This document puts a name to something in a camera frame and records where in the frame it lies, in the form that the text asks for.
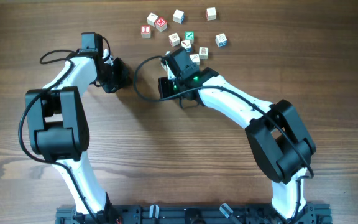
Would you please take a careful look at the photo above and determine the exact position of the wooden block blue L side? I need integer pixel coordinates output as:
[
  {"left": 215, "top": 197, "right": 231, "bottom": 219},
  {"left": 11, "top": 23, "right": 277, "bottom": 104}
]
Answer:
[{"left": 181, "top": 40, "right": 192, "bottom": 53}]

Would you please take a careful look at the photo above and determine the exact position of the plain wooden block top left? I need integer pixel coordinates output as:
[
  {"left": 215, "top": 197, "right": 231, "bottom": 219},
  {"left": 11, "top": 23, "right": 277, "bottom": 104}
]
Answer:
[{"left": 147, "top": 12, "right": 159, "bottom": 27}]

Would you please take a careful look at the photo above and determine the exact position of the wooden block red scribble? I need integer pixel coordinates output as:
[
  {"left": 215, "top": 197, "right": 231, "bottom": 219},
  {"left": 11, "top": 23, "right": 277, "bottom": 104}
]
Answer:
[{"left": 199, "top": 47, "right": 209, "bottom": 60}]

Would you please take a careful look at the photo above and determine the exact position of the red M letter block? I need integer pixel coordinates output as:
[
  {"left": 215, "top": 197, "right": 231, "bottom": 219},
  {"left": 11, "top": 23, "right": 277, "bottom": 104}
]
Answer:
[{"left": 155, "top": 17, "right": 167, "bottom": 32}]

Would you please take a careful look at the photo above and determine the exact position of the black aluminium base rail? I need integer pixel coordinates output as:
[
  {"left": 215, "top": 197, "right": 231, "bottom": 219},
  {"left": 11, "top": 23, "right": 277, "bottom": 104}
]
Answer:
[{"left": 55, "top": 202, "right": 333, "bottom": 224}]

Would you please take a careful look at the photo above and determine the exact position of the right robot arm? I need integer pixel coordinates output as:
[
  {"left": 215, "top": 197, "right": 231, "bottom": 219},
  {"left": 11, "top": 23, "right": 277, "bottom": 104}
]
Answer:
[{"left": 158, "top": 47, "right": 316, "bottom": 222}]

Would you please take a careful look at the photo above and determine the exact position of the wooden block blue R side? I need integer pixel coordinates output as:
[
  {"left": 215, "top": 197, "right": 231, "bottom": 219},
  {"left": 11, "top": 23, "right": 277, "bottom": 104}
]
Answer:
[{"left": 215, "top": 33, "right": 227, "bottom": 47}]

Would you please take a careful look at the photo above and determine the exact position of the wooden block far top right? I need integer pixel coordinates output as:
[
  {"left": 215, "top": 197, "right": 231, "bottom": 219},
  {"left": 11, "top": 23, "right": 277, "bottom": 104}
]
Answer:
[{"left": 206, "top": 7, "right": 217, "bottom": 21}]

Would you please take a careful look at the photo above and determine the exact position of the red I letter block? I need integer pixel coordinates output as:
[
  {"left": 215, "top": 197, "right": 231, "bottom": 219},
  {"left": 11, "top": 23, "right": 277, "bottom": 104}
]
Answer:
[{"left": 141, "top": 25, "right": 151, "bottom": 39}]

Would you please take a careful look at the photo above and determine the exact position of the green N letter block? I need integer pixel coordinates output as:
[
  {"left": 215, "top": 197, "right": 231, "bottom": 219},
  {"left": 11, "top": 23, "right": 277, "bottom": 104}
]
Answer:
[{"left": 185, "top": 31, "right": 195, "bottom": 44}]

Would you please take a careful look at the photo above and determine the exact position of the wooden block red drawing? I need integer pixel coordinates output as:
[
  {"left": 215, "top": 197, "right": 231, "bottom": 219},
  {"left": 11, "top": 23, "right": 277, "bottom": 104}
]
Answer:
[{"left": 168, "top": 33, "right": 181, "bottom": 47}]

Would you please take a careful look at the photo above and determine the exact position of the wooden block yellow S side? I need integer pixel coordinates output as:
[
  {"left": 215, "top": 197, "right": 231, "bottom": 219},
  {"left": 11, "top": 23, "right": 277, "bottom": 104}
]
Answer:
[{"left": 190, "top": 54, "right": 200, "bottom": 65}]

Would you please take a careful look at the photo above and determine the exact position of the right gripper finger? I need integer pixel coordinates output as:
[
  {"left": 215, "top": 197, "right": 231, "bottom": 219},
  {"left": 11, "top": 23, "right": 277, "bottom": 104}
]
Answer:
[
  {"left": 178, "top": 98, "right": 200, "bottom": 109},
  {"left": 158, "top": 77, "right": 179, "bottom": 99}
]

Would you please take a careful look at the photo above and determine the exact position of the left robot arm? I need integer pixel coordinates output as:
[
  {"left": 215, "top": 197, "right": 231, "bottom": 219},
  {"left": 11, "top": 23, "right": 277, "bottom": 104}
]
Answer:
[{"left": 18, "top": 32, "right": 130, "bottom": 223}]

